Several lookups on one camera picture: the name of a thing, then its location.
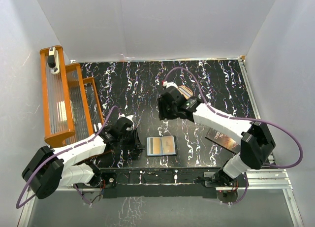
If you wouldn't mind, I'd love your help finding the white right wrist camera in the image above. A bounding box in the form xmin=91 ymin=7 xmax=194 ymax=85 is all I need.
xmin=162 ymin=81 xmax=178 ymax=89

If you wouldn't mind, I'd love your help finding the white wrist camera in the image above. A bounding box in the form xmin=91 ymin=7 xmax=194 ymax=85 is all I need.
xmin=162 ymin=81 xmax=178 ymax=89
xmin=125 ymin=115 xmax=135 ymax=131

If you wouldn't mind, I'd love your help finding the white stack of cards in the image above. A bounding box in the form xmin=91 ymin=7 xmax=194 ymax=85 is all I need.
xmin=179 ymin=86 xmax=192 ymax=98

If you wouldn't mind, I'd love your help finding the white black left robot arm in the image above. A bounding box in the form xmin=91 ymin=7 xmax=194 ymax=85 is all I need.
xmin=22 ymin=115 xmax=144 ymax=199

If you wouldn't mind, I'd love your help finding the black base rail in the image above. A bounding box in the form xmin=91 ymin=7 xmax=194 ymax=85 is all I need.
xmin=73 ymin=167 xmax=249 ymax=199

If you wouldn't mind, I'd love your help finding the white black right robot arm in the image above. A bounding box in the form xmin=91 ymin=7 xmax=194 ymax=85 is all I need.
xmin=157 ymin=84 xmax=276 ymax=186

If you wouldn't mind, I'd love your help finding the gold VIP card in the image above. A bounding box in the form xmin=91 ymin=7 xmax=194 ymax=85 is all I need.
xmin=161 ymin=136 xmax=176 ymax=155

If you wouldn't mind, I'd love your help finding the orange tiered acrylic rack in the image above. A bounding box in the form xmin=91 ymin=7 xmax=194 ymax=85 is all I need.
xmin=40 ymin=45 xmax=104 ymax=148

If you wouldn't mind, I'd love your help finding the white device on rack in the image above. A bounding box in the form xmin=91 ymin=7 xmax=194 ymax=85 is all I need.
xmin=47 ymin=47 xmax=60 ymax=75

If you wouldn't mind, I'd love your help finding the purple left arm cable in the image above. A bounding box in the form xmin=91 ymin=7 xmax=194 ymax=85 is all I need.
xmin=16 ymin=105 xmax=124 ymax=209

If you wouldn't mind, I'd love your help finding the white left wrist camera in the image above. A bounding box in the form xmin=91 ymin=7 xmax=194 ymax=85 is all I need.
xmin=125 ymin=115 xmax=135 ymax=131

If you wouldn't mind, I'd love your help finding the blue credit card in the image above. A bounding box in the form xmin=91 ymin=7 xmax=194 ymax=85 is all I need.
xmin=146 ymin=136 xmax=178 ymax=157

